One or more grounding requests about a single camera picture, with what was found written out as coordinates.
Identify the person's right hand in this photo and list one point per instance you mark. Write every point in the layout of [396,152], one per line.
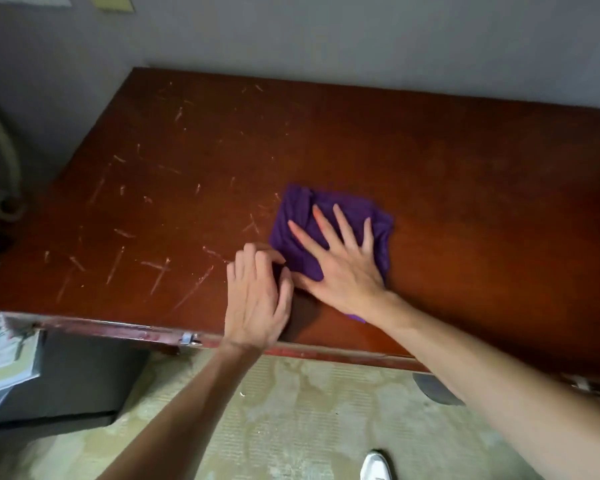
[347,274]

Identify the person's left hand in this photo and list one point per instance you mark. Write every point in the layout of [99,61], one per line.
[255,304]

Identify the person's left thumb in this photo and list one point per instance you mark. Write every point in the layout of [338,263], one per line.
[285,294]

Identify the person's right thumb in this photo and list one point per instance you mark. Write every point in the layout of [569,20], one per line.
[307,283]

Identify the person's right little finger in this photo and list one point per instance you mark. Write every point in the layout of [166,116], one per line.
[369,237]

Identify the person's right middle finger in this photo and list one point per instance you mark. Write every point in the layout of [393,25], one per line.
[326,227]

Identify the purple cloth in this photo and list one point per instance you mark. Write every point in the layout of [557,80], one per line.
[292,207]

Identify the person's right forearm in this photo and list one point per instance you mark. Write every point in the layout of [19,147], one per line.
[490,384]

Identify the person's left forearm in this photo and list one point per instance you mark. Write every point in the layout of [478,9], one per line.
[180,419]

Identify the small metal latch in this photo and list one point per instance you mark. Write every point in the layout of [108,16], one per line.
[190,339]

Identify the white shoe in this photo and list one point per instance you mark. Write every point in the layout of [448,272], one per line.
[376,467]

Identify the dark grey cabinet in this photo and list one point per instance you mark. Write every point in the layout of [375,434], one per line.
[80,379]

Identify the metal table fitting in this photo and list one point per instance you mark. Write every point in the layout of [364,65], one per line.
[587,383]

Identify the stack of papers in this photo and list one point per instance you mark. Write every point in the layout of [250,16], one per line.
[2,354]

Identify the white pipe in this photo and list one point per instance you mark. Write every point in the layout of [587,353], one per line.
[7,164]

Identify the yellow paper note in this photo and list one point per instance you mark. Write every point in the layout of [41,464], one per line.
[111,2]

